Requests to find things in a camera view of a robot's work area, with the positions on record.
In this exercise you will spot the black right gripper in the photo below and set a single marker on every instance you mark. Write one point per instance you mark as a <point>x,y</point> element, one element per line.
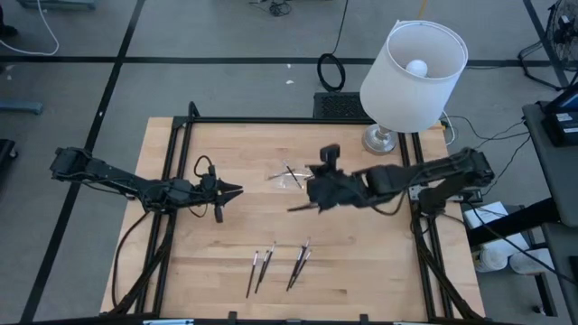
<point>336,185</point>

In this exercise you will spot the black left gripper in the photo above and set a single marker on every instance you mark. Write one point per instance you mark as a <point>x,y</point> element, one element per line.
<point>210,189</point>

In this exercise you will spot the clear acrylic organizer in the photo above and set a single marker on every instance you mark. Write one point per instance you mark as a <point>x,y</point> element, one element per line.
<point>282,182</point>

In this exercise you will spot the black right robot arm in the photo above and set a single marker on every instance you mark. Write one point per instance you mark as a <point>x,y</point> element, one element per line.
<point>429,173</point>

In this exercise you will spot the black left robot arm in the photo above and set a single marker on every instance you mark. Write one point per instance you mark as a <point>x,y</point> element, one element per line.
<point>113,173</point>

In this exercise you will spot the silver lamp base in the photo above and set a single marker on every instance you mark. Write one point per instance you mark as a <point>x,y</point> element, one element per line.
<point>377,143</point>

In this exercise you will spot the black perforated floor box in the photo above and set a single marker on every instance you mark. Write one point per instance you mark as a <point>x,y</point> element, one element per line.
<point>336,106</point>

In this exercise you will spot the white lamp shade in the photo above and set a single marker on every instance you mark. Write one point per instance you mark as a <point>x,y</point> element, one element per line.
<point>393,99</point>

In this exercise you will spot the white box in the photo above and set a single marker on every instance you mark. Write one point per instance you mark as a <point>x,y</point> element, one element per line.
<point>485,216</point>

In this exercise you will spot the white light bulb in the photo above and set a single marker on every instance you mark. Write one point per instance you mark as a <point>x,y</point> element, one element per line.
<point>416,67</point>

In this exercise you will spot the white paper roll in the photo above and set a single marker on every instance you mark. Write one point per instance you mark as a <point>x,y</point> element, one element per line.
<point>494,257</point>
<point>533,264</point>

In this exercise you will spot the grey table foot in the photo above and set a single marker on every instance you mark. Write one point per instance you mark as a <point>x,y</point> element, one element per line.
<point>20,108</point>

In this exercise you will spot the grey side table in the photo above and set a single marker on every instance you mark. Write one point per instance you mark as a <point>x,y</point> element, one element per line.
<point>564,253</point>
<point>555,171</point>

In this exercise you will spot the black device with labels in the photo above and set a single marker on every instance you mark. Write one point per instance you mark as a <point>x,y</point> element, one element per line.
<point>560,133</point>

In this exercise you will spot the grey floor bar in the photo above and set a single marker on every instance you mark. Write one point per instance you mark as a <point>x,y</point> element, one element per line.
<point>54,4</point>

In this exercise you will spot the blue screen laptop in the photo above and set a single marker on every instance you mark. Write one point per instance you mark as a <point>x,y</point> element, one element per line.
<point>569,101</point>

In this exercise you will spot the person's foot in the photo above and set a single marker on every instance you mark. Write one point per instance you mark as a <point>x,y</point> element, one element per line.
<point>6,30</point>

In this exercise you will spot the black standing fan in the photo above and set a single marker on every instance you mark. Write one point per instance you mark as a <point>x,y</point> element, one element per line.
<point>564,31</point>

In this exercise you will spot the black frame crossbar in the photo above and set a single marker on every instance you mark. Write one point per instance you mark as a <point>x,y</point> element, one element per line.
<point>271,120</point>

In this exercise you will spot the black frame side rails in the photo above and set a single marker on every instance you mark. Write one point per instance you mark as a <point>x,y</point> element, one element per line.
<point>423,271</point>
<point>159,302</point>

